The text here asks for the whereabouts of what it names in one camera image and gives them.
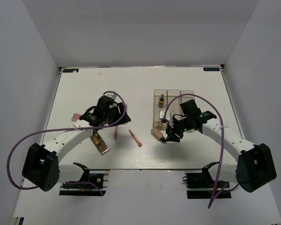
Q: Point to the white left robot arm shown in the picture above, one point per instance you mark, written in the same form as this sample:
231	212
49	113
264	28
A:
42	165

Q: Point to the round pink makeup brush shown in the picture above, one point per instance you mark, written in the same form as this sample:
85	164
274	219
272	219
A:
135	138

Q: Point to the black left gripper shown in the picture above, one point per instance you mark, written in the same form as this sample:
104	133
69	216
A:
122	118

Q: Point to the glitter eyeshadow palette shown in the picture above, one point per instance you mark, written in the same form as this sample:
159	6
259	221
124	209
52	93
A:
75	117

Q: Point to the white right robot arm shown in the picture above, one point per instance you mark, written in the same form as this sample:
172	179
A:
254	163

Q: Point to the blue corner label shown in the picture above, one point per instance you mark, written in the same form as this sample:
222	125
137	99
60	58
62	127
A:
211	69
71	70

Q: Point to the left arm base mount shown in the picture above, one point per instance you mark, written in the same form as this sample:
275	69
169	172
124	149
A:
78	180

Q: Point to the square foundation bottle black pump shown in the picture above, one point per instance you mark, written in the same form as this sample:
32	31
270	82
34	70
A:
158	135

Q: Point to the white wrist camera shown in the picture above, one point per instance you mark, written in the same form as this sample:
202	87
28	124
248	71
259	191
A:
111	95
165	116

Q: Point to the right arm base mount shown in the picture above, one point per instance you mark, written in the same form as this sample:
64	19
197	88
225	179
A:
199	184

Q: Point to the blue left corner label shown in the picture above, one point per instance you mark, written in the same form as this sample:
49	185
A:
71	70

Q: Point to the blue right corner label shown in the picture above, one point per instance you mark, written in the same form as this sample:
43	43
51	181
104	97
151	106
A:
211	69

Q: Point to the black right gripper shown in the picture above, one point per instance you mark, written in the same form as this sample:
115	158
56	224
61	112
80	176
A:
171	131

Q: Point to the clear three-compartment organizer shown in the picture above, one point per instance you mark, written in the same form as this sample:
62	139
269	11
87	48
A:
174	108

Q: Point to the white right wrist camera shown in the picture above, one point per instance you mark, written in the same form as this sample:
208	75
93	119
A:
165	116

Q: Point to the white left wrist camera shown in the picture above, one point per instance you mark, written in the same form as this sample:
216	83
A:
111	95

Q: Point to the black-cased brown eyeshadow palette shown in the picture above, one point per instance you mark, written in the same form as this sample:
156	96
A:
99	143

